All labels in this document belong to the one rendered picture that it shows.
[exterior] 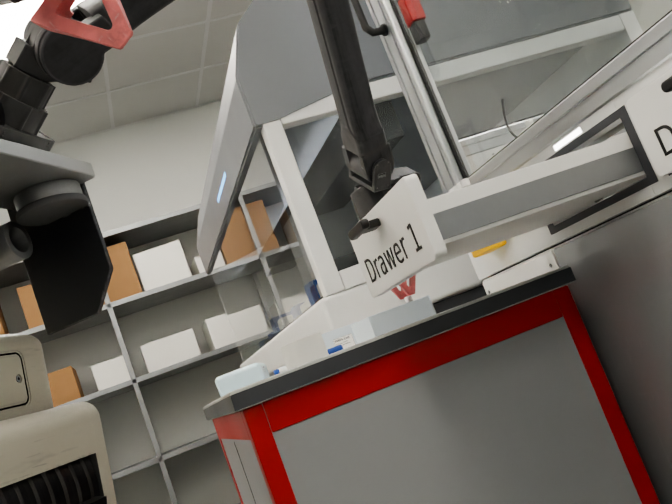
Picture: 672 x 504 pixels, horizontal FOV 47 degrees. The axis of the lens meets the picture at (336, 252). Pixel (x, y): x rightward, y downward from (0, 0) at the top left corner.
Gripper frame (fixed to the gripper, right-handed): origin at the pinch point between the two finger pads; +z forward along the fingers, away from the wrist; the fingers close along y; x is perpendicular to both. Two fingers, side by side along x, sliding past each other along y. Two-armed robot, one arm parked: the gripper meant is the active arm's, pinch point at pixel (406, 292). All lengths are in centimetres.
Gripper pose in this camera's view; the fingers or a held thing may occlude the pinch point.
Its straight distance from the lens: 135.1
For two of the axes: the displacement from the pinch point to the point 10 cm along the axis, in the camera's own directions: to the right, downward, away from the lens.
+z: 3.6, 9.2, -1.3
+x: -8.8, 2.9, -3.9
